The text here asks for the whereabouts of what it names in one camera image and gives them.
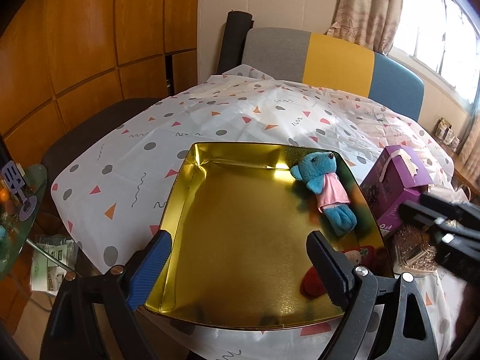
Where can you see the beige patterned curtain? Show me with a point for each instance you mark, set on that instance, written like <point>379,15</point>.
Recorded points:
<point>368,23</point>

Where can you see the red plush toy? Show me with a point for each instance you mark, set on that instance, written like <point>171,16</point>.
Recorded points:
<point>313,284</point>

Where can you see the blue teddy bear pink dress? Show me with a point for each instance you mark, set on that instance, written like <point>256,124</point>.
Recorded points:
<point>318,172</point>

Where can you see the patterned white tablecloth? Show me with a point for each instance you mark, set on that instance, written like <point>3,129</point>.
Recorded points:
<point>112,189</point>

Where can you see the black rolled mat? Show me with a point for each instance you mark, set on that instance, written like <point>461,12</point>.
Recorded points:
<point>236,27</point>

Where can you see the grey yellow blue sofa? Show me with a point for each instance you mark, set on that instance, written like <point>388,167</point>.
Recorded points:
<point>323,61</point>

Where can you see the window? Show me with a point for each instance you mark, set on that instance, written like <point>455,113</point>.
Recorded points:
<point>439,35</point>

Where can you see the ornate gold tissue box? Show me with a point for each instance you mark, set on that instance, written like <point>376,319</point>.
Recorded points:
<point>413,252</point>

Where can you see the round glass side table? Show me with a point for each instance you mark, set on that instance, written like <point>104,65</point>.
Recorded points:
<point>26,192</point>

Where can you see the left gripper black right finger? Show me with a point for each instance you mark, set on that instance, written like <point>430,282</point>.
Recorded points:
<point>340,280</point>

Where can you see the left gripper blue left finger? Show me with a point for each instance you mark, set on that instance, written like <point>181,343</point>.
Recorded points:
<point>152,261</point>

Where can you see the gold metal tin tray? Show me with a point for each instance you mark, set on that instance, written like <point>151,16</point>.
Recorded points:
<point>239,223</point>

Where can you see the white paper bag on floor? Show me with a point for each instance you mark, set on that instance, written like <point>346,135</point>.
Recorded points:
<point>46,275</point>

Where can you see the purple cardboard box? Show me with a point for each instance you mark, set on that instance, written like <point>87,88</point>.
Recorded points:
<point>397,176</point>

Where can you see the wooden cabinet wall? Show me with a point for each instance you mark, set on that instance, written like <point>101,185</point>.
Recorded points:
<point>63,61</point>

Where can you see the packets on window sill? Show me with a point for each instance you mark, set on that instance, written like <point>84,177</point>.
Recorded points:
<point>445,135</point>

